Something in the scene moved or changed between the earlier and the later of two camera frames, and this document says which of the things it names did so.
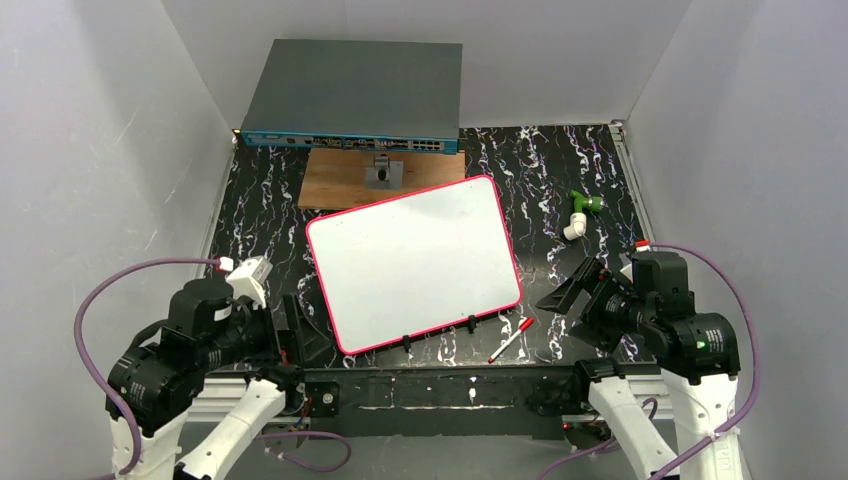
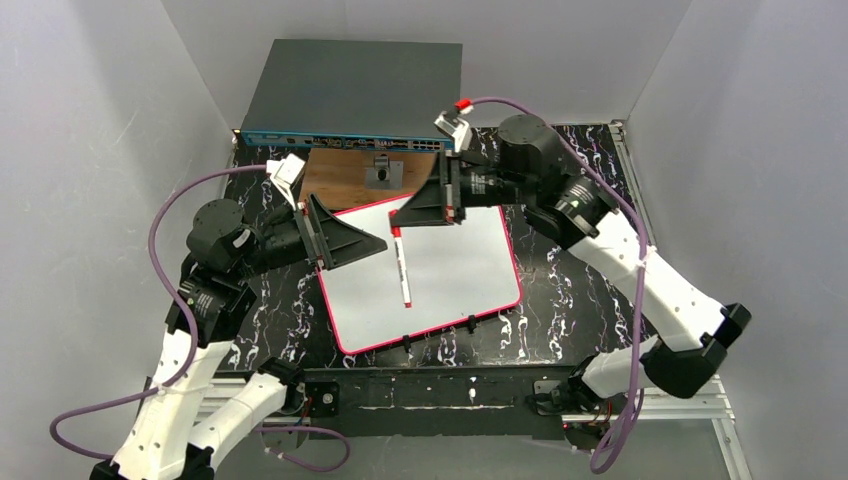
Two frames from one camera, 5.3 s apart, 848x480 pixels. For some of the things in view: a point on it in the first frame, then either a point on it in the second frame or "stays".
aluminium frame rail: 619,133 stays
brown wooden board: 336,177 stays
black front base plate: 513,401 stays
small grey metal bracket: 385,175 stays
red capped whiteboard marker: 522,328 → 396,234
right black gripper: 592,303 → 451,189
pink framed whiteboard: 410,264 stays
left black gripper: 289,329 → 312,234
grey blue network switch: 397,95 stays
